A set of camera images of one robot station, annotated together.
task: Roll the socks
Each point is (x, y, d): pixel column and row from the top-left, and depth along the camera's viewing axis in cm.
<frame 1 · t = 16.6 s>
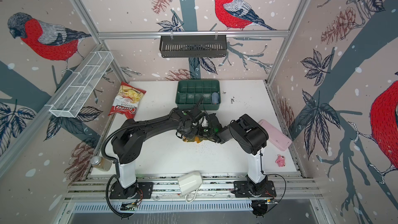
left hand: (189, 134, 88), fingers closed
right hand: (190, 133, 93), fingers closed
red chips bag: (127, 100, 105), point 6 cm above the table
grey rolled item in tray: (215, 98, 105), point 7 cm above the table
green compartment tray: (189, 92, 110), point 6 cm above the table
pink pig toy: (281, 160, 83), point 2 cm above the table
glass jar with lid: (101, 163, 76), point 8 cm above the table

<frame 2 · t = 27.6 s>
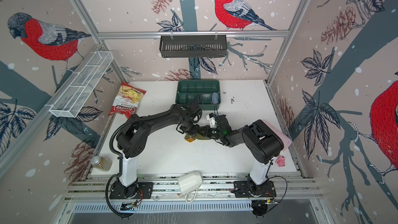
left hand: (194, 134, 90), fingers closed
right hand: (197, 133, 90), fingers closed
the named things where they were.

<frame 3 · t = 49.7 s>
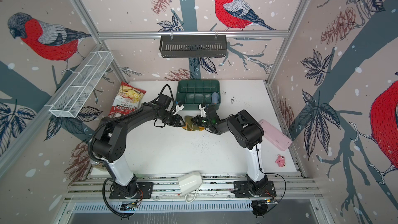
left hand: (182, 124, 89), fingers open
right hand: (191, 122, 98), fingers closed
olive yellow sock: (189, 126, 94), point 5 cm above the table
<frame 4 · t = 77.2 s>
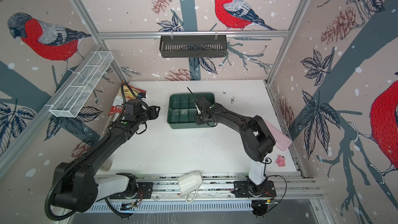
left hand: (155, 107, 84), fingers open
right hand: (197, 120, 92), fingers closed
green compartment tray: (181, 109, 101), point 6 cm above the table
